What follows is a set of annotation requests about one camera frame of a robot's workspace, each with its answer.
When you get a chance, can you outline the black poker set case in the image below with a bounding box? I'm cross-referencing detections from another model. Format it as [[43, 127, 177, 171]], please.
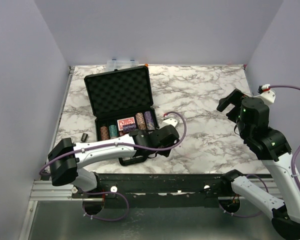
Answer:
[[83, 65, 165, 167]]

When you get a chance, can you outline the black white tool on table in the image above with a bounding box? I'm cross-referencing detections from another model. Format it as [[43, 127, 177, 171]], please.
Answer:
[[80, 133, 89, 143]]

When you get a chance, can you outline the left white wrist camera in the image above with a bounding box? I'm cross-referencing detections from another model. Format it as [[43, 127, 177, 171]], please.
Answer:
[[160, 113, 179, 128]]

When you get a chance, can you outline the red playing card deck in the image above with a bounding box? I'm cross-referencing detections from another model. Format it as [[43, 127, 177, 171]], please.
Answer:
[[117, 117, 135, 131]]

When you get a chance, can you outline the purple grey chip stack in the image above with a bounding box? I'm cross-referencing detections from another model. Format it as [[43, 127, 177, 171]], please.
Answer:
[[122, 124, 137, 133]]

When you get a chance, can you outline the orange chip stack upper right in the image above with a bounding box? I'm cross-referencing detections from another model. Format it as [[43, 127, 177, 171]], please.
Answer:
[[135, 112, 147, 130]]

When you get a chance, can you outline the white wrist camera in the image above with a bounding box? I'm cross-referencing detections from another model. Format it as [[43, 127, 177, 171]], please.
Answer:
[[256, 84, 276, 106], [160, 113, 179, 128]]

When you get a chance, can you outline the clear plastic box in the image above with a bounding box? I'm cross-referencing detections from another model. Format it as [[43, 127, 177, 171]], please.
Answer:
[[105, 59, 139, 72]]

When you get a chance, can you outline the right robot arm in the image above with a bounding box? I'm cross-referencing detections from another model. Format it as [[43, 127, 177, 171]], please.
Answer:
[[216, 85, 300, 240]]

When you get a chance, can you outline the green chip stack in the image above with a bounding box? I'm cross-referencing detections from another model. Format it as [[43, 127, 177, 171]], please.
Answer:
[[108, 124, 118, 139]]

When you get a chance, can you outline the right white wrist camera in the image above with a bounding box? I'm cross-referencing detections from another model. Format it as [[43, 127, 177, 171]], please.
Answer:
[[256, 84, 276, 106]]

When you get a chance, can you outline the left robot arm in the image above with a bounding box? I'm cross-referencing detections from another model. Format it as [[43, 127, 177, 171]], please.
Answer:
[[48, 124, 180, 198]]

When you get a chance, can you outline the orange chip stack left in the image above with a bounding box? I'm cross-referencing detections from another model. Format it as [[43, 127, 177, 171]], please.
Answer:
[[100, 126, 110, 141]]

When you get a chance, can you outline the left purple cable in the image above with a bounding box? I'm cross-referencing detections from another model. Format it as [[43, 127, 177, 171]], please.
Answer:
[[38, 111, 188, 222]]

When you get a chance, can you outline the black mounting rail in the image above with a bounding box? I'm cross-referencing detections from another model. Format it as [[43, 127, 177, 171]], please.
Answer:
[[69, 173, 235, 209]]

